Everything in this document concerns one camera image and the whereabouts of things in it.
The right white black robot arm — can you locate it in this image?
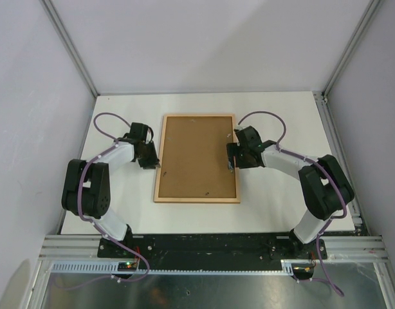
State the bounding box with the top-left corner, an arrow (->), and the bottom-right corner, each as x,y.
226,126 -> 355,258

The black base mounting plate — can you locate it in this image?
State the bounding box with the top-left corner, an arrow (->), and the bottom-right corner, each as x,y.
97,230 -> 329,271

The brown frame backing board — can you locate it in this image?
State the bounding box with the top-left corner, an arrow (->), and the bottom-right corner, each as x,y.
157,116 -> 239,199

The aluminium front rail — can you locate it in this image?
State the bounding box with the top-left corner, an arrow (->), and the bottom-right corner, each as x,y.
39,235 -> 389,263

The aluminium corner post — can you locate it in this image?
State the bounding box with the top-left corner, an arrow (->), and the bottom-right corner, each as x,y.
321,0 -> 384,98
39,0 -> 99,98

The left aluminium corner post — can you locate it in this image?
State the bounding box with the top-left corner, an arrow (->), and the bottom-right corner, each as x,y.
39,0 -> 99,98

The right aluminium corner post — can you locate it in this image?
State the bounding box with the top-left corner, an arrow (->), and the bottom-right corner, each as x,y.
321,0 -> 384,98

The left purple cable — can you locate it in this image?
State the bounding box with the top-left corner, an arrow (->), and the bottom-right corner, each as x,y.
52,112 -> 152,290

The wooden picture frame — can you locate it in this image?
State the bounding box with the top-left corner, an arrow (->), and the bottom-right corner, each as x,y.
152,113 -> 242,204

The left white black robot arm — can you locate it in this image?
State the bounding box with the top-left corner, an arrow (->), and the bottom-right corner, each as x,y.
61,122 -> 160,258

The grey slotted cable duct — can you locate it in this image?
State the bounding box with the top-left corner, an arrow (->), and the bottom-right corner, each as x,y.
50,261 -> 293,276

